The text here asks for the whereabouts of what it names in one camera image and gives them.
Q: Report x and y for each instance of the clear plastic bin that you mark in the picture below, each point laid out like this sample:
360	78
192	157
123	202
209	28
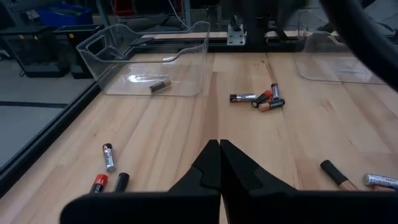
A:
93	56
326	62

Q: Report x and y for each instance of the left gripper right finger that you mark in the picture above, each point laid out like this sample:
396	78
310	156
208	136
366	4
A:
242	186

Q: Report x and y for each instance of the silver metal bracket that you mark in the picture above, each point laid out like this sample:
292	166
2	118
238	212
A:
236	34

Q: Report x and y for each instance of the red and black battery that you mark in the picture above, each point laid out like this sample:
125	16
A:
99	183
262	98

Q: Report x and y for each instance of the silver battery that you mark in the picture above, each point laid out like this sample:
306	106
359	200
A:
242	97
275	91
381	181
109	157

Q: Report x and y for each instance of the blue plastic crate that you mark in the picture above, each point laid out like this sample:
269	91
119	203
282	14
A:
66	14

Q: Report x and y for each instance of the red box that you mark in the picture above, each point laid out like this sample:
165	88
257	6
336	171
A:
124	6

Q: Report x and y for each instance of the copper and black battery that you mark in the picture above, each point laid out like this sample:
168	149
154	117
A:
272	104
160	85
121	182
337	175

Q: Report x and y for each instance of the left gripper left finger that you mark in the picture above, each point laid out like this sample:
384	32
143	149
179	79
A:
202	186

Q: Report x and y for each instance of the black low cart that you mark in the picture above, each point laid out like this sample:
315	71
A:
46	46

